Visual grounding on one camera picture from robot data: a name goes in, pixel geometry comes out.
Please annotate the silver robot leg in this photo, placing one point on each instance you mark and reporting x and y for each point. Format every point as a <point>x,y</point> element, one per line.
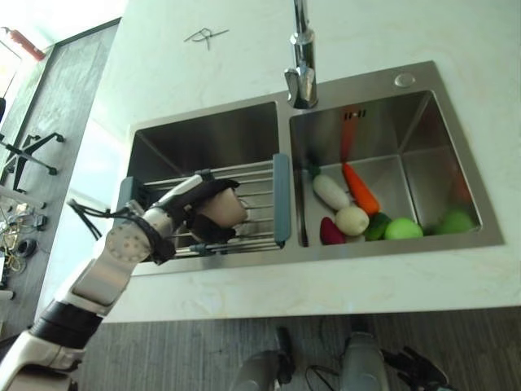
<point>363,360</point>
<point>256,372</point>

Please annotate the round steel sink button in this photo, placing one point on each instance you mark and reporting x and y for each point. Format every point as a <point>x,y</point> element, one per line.
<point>403,79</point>

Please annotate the black chair base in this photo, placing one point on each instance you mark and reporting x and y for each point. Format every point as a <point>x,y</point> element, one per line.
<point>24,156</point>

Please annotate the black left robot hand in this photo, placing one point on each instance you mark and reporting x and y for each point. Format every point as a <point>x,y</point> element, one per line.
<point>181,195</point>

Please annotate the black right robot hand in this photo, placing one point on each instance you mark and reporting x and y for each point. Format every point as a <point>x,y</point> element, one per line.
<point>415,366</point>

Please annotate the silver right robot leg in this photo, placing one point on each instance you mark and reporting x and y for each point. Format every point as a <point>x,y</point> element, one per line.
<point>363,360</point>

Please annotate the green apple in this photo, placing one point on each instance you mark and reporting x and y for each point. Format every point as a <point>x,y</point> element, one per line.
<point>403,230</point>

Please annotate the silver left robot leg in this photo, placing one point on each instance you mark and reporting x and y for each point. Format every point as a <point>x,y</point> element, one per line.
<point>256,372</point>

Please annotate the dark green vegetable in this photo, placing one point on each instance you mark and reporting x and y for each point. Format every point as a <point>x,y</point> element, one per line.
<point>377,227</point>

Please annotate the beige cup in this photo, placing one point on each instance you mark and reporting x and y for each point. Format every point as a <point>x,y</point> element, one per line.
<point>226,209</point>

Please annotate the chrome faucet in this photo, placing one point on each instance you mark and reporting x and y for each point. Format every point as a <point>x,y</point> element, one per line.
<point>303,61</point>

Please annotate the stainless steel double sink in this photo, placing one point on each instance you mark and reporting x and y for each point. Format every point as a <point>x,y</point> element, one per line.
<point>407,134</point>

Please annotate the orange carrot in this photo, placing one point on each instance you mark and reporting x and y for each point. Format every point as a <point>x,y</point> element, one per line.
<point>361,195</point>

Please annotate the steel drain rack, blue-grey ends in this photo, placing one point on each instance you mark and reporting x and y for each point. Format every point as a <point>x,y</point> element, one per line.
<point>281,195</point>

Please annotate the beige round potato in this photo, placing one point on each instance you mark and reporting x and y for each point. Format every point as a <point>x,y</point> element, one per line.
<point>352,220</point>

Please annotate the white radish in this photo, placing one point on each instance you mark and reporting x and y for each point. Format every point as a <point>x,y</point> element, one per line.
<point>330,192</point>

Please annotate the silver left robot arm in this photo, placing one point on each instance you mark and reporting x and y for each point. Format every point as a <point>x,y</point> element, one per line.
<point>103,264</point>

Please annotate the red fire extinguisher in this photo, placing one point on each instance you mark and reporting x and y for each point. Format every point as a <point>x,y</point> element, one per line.
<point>25,41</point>

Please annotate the magenta beet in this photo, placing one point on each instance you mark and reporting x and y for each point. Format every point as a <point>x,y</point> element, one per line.
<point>331,232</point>

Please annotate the black tape roll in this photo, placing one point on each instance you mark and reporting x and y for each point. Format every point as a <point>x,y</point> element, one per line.
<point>27,247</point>

